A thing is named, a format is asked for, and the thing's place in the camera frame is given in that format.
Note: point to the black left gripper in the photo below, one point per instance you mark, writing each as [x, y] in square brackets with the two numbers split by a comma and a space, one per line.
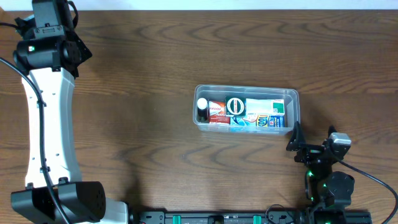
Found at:
[80, 50]

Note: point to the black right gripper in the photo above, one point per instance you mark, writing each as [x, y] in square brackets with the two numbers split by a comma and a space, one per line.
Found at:
[313, 149]

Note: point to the white Panadol box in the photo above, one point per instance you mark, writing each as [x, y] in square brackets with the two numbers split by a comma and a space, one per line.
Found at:
[275, 107]

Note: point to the blue Kool Fever box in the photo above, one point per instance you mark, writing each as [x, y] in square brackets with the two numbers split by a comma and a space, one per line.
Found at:
[259, 120]

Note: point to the clear plastic container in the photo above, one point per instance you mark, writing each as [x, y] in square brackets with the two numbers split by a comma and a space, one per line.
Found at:
[220, 92]

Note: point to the red Panadol box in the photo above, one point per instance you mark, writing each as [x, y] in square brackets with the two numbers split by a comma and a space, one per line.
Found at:
[217, 113]

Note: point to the black bottle white cap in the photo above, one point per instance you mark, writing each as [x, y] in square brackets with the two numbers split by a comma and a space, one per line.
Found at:
[202, 110]

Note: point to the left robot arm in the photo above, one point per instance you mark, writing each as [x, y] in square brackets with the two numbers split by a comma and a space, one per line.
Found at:
[54, 189]

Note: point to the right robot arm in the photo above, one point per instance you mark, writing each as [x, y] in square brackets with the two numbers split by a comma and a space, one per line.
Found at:
[329, 191]

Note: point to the black mounting rail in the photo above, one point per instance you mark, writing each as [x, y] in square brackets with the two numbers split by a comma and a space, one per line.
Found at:
[272, 216]

